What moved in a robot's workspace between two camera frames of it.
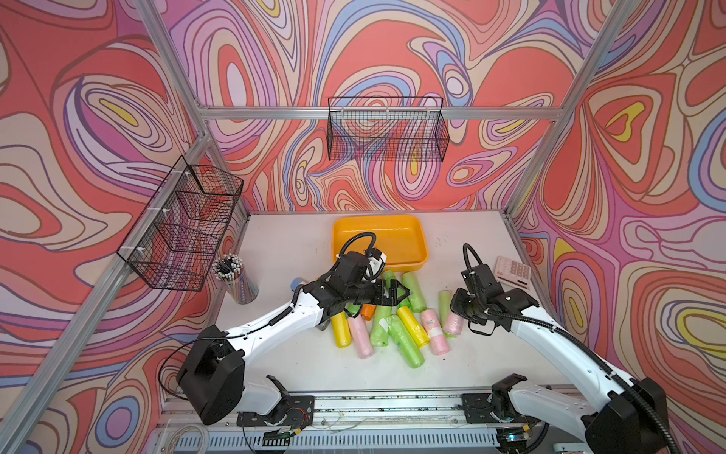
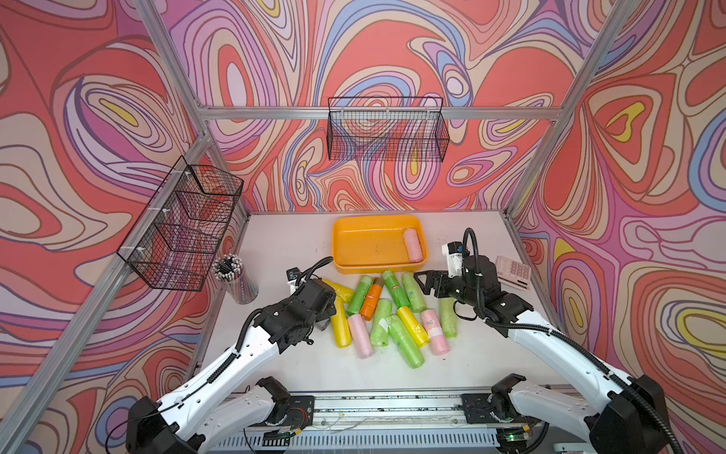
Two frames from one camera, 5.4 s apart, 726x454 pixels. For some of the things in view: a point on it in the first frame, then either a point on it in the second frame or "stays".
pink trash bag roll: x=453 y=323 -> x=414 y=245
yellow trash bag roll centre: x=419 y=333 stays
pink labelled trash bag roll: x=439 y=343 stays
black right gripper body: x=469 y=306 -> x=458 y=289
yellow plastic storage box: x=400 y=237 stays
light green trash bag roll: x=444 y=308 stays
